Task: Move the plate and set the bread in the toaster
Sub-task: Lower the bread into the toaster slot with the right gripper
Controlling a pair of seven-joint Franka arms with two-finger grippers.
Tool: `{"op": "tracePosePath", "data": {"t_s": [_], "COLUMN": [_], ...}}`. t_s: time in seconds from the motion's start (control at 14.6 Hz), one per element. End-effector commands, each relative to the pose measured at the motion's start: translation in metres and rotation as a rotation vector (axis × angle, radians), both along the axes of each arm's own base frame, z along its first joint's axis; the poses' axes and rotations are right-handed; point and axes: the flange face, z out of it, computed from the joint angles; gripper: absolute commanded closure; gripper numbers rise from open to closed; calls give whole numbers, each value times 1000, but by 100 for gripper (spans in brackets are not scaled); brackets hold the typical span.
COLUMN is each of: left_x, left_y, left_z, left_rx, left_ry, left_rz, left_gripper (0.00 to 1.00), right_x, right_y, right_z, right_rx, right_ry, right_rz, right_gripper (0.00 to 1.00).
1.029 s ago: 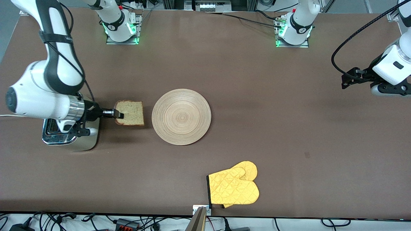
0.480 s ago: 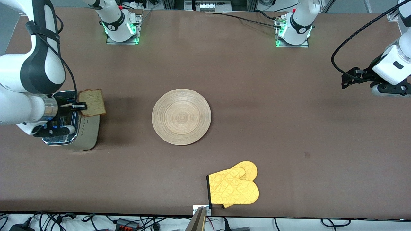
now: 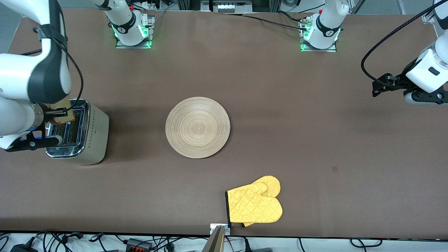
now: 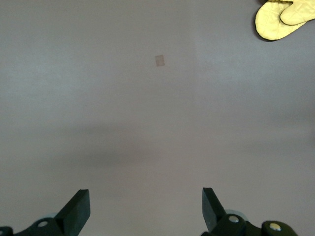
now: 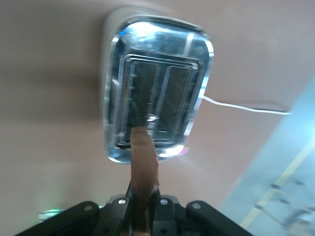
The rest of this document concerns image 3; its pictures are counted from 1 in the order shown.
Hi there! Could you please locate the brown bread slice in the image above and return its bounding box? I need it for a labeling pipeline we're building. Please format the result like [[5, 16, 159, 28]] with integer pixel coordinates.
[[49, 97, 77, 125]]

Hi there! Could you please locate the round wooden plate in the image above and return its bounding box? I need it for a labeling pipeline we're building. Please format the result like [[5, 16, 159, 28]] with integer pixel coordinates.
[[166, 97, 231, 159]]

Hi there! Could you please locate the silver two-slot toaster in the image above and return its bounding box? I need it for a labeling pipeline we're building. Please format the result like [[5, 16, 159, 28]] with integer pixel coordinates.
[[45, 99, 110, 165]]

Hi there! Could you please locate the black power adapter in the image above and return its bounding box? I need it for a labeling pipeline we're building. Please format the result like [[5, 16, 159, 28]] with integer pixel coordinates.
[[10, 243, 36, 252]]

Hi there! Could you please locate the yellow quilted oven mitt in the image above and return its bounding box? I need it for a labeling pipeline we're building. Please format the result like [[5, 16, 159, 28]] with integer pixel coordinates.
[[225, 182, 283, 224], [241, 176, 281, 228]]

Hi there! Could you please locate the black adapter with orange clips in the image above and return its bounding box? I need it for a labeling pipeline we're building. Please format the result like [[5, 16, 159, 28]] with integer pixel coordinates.
[[125, 238, 153, 251]]

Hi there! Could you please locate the white power strip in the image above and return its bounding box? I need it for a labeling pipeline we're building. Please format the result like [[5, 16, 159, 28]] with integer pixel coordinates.
[[212, 0, 253, 13]]

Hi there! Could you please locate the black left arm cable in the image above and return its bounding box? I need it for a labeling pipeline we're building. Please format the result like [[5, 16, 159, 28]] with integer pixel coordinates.
[[361, 0, 438, 88]]

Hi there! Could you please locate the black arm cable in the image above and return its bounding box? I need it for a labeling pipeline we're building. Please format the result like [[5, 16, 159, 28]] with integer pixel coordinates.
[[21, 33, 84, 112], [361, 0, 438, 88]]

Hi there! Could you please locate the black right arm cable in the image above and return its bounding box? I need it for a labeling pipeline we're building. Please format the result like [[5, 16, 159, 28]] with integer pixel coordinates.
[[21, 33, 84, 112]]

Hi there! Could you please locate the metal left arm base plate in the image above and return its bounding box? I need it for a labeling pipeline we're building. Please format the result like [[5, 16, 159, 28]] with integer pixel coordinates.
[[300, 20, 338, 53]]

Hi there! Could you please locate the short black table cable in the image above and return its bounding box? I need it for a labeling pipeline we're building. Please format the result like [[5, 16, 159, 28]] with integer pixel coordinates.
[[278, 11, 306, 23]]

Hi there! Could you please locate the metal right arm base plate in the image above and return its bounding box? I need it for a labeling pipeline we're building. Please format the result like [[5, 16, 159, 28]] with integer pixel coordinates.
[[115, 15, 154, 49]]

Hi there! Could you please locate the long black table cable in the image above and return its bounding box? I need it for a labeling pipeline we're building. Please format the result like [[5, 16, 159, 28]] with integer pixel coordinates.
[[224, 13, 309, 30]]

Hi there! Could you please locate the black looped floor cable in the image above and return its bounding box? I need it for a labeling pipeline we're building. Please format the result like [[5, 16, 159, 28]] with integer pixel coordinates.
[[350, 238, 383, 248]]

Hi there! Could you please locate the small metal post bracket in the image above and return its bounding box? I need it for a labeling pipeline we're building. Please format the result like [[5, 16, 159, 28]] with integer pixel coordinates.
[[210, 223, 231, 235]]

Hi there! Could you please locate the aluminium profile post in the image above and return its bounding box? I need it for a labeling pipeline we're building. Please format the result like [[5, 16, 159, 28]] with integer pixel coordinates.
[[202, 225, 226, 252]]

